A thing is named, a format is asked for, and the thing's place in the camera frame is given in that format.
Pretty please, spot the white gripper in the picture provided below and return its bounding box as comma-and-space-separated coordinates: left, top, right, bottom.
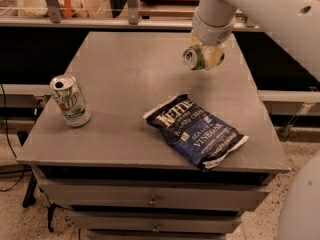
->
190, 10, 235, 71

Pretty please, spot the green soda can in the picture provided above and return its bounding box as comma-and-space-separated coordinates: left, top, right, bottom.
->
182, 45, 205, 71

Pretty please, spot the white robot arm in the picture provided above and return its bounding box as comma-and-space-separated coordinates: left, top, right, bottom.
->
192, 0, 320, 240

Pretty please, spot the white 7up can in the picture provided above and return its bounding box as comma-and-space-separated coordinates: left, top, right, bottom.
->
50, 74, 91, 127

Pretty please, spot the blue kettle chips bag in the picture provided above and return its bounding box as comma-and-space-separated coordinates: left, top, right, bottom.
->
143, 94, 248, 171

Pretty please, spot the grey drawer cabinet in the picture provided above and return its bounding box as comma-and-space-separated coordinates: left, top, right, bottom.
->
19, 32, 289, 240

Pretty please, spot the orange white plastic bag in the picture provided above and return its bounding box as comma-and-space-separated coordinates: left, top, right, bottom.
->
17, 0, 89, 18

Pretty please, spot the top grey drawer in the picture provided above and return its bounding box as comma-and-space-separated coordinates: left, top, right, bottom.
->
38, 179, 268, 211

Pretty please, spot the grey drawer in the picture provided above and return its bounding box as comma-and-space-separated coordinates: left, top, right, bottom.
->
69, 211, 241, 234
38, 179, 268, 211

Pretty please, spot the middle grey drawer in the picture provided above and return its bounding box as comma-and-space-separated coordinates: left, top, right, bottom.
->
69, 211, 241, 234

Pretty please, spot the grey metal rail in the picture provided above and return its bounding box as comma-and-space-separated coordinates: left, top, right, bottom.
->
0, 15, 261, 32

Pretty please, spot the black cable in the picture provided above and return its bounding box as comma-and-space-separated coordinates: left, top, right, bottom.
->
0, 83, 31, 193

